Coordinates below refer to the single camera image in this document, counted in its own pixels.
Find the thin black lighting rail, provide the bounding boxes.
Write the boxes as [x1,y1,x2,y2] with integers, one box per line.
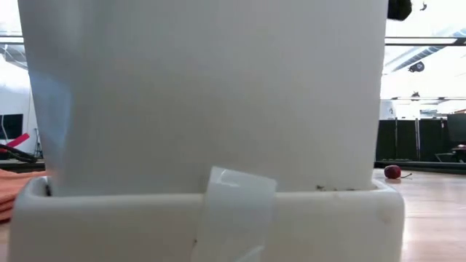
[391,92,466,102]

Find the dark red toy cherry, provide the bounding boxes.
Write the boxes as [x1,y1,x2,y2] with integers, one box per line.
[384,164,414,180]

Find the black partition panels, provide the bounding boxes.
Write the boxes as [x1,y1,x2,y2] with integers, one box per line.
[378,118,449,163]

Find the black office chair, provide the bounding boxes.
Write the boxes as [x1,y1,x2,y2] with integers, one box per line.
[435,143,466,164]

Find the dark computer monitor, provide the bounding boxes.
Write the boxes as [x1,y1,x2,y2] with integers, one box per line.
[0,113,24,140]
[446,113,466,143]

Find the clear tape strip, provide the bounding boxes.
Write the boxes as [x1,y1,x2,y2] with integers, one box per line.
[191,165,278,262]

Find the black tripod stand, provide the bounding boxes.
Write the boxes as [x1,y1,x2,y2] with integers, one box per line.
[33,127,43,159]

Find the grey ventilation duct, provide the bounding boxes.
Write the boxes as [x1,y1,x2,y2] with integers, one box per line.
[391,25,466,74]

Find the white hexagonal planter pot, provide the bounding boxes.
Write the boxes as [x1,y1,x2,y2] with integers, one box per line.
[7,0,406,262]

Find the folded orange cloth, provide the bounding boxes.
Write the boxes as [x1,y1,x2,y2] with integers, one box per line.
[0,169,48,223]

